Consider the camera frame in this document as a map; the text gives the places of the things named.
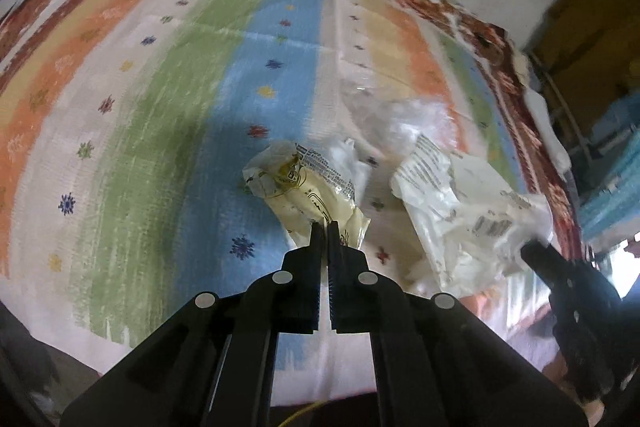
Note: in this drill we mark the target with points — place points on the white printed plastic wrapper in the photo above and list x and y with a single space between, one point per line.
470 223

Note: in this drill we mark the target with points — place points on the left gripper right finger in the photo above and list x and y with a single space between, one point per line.
361 300

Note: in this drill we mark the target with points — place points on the clear plastic bag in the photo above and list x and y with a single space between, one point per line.
393 124

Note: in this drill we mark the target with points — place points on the striped colourful bed cover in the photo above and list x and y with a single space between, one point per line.
131 196

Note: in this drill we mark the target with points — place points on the dark round trash bin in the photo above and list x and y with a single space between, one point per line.
320 413

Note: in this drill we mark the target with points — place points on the cream wrapper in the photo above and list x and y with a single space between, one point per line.
303 184

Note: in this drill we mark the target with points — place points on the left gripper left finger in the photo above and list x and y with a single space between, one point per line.
288 300

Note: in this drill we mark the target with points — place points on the yellow hanging garment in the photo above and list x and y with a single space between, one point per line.
590 49

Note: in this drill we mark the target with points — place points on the white rolled cloth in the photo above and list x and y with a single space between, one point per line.
539 110

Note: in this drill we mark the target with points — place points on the blue patterned cloth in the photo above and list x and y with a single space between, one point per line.
608 182

